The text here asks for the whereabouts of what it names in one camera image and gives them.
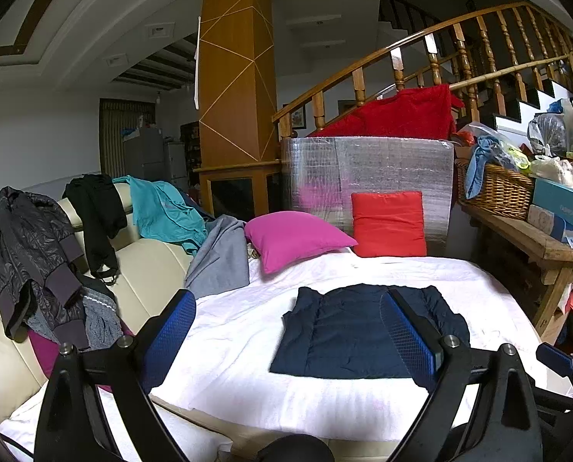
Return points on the white patterned box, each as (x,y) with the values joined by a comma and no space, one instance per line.
(546,224)

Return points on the wooden stair railing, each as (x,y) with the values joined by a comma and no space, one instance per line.
(464,24)

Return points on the teal garment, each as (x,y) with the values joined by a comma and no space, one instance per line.
(166,211)

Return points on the dark plastic bag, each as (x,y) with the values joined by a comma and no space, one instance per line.
(548,134)

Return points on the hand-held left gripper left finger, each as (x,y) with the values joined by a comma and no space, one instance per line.
(166,337)

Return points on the grey knit garment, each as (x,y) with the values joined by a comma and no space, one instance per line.
(98,317)

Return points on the silver foil insulation mat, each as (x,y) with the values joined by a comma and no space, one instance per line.
(377,163)

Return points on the red fleece blanket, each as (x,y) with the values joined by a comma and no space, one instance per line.
(397,115)

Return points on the teal cardboard box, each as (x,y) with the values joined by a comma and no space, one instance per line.
(560,202)

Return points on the grey refrigerator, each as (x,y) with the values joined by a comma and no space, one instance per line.
(144,154)

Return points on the blue cloth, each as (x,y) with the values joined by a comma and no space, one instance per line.
(481,163)

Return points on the navy blue coat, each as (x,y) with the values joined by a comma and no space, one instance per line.
(344,332)

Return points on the white refrigerator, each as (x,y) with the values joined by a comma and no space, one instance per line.
(175,163)

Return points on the black garment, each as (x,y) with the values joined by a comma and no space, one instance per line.
(96,216)

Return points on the wicker basket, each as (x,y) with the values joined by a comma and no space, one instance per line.
(503,190)

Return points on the magenta cloth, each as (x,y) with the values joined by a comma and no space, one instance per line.
(43,351)

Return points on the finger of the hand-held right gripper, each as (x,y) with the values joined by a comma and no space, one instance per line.
(555,358)

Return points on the black puffer jacket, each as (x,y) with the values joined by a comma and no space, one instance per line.
(31,260)

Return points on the striped curtain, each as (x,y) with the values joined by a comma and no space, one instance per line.
(113,139)

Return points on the orange wooden pillar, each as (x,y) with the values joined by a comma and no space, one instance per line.
(236,82)

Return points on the magenta pillow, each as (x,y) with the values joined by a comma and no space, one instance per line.
(291,240)

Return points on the wooden bench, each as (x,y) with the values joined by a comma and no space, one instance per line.
(522,236)

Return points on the beige leather sofa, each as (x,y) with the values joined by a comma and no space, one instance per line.
(142,269)

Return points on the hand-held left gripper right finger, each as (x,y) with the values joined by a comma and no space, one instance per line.
(411,337)

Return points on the white textured blanket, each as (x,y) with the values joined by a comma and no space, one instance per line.
(248,346)

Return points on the red pillow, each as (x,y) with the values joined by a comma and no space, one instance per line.
(389,224)

